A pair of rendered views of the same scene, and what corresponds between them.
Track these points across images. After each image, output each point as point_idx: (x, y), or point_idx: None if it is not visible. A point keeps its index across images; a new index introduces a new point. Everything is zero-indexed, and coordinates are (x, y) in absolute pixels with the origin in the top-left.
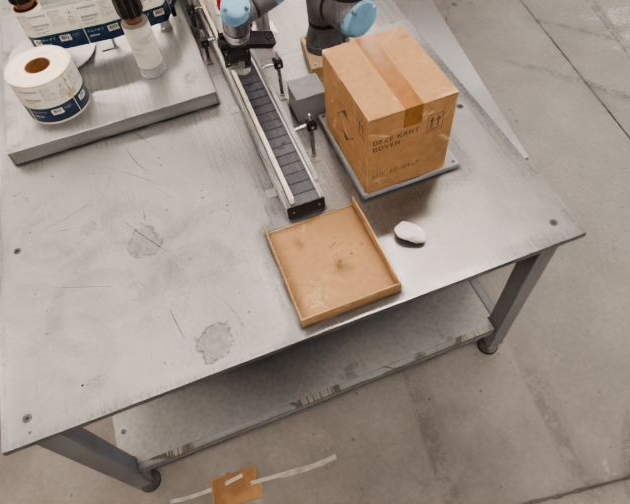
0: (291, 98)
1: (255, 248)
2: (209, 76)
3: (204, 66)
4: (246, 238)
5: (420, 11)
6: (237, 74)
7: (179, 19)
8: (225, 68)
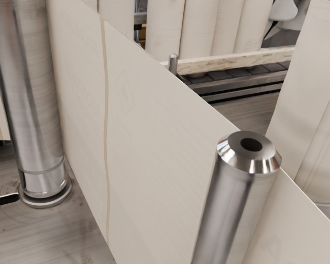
0: (284, 34)
1: None
2: (271, 96)
3: (240, 102)
4: None
5: None
6: (254, 65)
7: None
8: (236, 80)
